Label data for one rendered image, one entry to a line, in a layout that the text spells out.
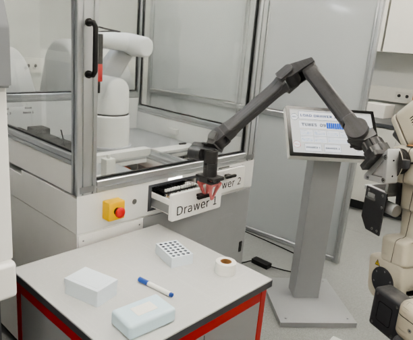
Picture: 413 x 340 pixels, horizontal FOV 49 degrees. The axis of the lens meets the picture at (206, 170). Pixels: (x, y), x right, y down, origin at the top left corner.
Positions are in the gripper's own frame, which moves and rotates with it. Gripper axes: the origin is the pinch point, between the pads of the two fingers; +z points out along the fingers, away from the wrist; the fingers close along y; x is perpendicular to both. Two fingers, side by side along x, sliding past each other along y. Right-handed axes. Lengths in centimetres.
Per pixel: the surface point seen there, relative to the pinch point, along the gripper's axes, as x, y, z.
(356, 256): -188, 11, 91
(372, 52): -166, 11, -62
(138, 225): 22.2, 17.6, 12.2
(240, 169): -39.3, 14.9, -2.0
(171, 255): 33.7, -14.3, 10.1
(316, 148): -86, 0, -10
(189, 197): 8.3, 3.0, -0.8
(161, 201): 15.6, 11.2, 1.5
